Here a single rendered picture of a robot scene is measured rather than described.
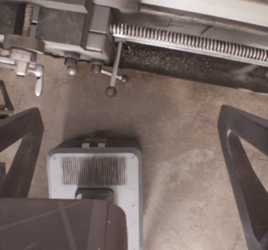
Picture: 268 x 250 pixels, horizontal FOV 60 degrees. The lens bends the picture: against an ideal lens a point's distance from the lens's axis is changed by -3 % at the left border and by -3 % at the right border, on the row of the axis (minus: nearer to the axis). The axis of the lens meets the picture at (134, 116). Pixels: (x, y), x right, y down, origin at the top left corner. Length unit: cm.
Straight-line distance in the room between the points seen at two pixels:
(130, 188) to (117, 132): 38
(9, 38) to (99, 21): 25
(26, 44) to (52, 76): 94
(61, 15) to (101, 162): 84
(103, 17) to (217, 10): 32
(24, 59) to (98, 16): 24
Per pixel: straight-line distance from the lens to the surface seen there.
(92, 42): 73
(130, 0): 67
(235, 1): 75
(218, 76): 116
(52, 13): 69
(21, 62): 69
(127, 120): 151
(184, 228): 179
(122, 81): 94
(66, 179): 138
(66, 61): 86
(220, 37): 101
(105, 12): 74
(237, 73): 120
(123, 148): 130
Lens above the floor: 150
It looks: 84 degrees down
